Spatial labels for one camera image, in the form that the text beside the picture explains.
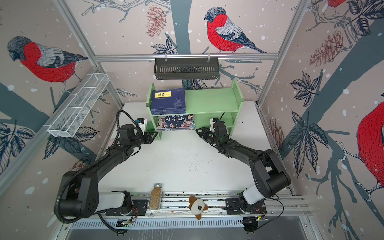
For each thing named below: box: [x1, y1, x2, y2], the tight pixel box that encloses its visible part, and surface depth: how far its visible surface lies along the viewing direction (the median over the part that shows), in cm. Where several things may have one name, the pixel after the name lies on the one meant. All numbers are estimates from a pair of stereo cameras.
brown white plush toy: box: [188, 195, 209, 221], surface depth 73 cm
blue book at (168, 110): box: [150, 106, 186, 114], surface depth 78 cm
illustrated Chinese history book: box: [156, 114, 196, 131], surface depth 92 cm
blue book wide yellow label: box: [150, 110, 186, 115], surface depth 79 cm
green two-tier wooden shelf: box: [146, 79, 245, 140], surface depth 87 cm
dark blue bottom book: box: [151, 88, 186, 115], surface depth 80 cm
